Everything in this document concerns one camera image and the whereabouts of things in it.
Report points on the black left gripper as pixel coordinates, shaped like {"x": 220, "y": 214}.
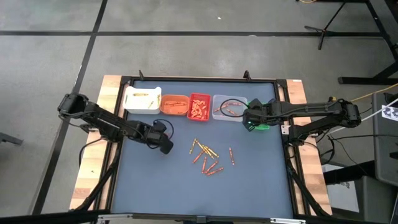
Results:
{"x": 155, "y": 137}

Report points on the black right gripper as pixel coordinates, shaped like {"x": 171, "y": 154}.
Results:
{"x": 258, "y": 115}

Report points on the green plastic basket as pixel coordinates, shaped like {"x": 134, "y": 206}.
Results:
{"x": 264, "y": 127}

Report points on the red-orange crayon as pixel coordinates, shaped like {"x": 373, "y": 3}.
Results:
{"x": 234, "y": 103}
{"x": 215, "y": 171}

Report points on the yellow-orange crayon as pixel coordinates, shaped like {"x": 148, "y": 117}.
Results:
{"x": 140, "y": 94}

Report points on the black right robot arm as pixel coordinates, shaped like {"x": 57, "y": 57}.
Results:
{"x": 311, "y": 109}

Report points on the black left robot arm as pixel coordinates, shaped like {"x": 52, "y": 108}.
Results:
{"x": 102, "y": 119}

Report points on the clear plastic bin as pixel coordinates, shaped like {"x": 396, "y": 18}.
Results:
{"x": 217, "y": 117}

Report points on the orange plastic bin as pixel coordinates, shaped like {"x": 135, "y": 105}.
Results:
{"x": 174, "y": 110}

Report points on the white plastic bin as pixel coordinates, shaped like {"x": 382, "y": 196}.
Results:
{"x": 141, "y": 107}

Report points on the red plastic basket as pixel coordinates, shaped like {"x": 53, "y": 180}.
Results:
{"x": 209, "y": 105}

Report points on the wooden side board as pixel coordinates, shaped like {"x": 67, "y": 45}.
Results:
{"x": 90, "y": 174}
{"x": 311, "y": 168}

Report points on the yellow power plug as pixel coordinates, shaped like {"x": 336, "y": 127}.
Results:
{"x": 333, "y": 99}

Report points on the silver aluminium profile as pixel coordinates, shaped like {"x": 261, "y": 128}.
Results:
{"x": 115, "y": 216}
{"x": 287, "y": 221}

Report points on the black tripod stand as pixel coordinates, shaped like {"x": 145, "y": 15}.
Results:
{"x": 325, "y": 31}

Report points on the black stand base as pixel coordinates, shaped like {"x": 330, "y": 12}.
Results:
{"x": 363, "y": 81}

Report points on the grey cabinet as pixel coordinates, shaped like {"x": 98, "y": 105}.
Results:
{"x": 385, "y": 149}

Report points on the white fiducial marker sheet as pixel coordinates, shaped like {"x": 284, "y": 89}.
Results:
{"x": 390, "y": 112}

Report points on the grey box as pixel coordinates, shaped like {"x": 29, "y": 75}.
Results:
{"x": 376, "y": 199}

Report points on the grey furniture leg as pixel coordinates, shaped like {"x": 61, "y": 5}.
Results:
{"x": 11, "y": 139}

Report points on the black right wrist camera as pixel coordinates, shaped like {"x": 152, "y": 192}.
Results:
{"x": 256, "y": 104}

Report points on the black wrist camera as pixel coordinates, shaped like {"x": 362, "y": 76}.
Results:
{"x": 256, "y": 104}
{"x": 159, "y": 125}

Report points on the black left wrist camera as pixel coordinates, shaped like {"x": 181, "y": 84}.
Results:
{"x": 159, "y": 125}

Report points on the black frame bracket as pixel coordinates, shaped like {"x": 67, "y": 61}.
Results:
{"x": 141, "y": 75}
{"x": 247, "y": 75}

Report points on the black table frame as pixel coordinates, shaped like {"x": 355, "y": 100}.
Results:
{"x": 205, "y": 79}

